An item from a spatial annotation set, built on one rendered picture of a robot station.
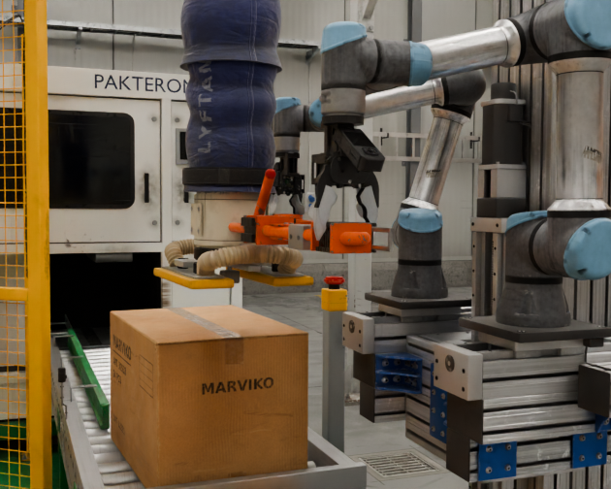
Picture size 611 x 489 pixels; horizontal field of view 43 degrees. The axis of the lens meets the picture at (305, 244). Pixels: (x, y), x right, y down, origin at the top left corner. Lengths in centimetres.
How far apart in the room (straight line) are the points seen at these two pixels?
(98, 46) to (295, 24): 277
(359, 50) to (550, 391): 79
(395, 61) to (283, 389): 100
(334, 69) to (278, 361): 93
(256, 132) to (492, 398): 77
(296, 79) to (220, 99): 968
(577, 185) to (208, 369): 98
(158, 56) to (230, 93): 922
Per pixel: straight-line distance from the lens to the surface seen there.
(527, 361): 164
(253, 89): 181
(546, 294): 165
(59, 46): 1087
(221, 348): 197
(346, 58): 132
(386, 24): 1215
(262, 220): 159
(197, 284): 169
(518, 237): 165
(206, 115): 180
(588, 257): 152
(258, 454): 207
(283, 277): 175
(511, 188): 192
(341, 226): 127
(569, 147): 155
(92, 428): 277
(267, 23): 184
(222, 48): 180
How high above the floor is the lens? 128
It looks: 3 degrees down
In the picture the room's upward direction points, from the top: straight up
